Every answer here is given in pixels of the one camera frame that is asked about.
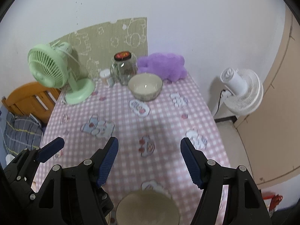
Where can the green patterned cardboard panel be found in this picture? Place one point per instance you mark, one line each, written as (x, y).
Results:
(95, 46)

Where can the wooden bed headboard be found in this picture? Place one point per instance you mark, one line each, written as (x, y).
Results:
(32, 98)

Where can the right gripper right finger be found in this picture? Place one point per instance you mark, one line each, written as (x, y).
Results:
(244, 205)

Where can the ceramic floral bowl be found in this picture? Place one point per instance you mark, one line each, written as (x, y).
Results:
(145, 86)
(147, 207)

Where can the pink checkered tablecloth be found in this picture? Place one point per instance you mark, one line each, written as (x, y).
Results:
(149, 135)

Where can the white plastic bag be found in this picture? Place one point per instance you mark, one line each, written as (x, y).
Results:
(9, 158)

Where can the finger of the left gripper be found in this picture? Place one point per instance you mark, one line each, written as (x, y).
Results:
(50, 148)

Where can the purple plush toy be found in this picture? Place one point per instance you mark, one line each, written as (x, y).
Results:
(167, 66)

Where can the white floor fan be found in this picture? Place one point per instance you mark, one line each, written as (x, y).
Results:
(244, 91)

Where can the grey plaid pillow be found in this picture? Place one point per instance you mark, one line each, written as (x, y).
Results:
(21, 132)

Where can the green desk fan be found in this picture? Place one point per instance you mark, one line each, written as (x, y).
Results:
(49, 65)

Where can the red packaging bag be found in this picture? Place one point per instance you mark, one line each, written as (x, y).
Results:
(271, 201)

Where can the cotton swab container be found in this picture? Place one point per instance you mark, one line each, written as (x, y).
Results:
(106, 78)

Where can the glass jar with lid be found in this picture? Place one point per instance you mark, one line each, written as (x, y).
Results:
(123, 67)

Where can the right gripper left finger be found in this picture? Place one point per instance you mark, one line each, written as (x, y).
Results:
(75, 195)

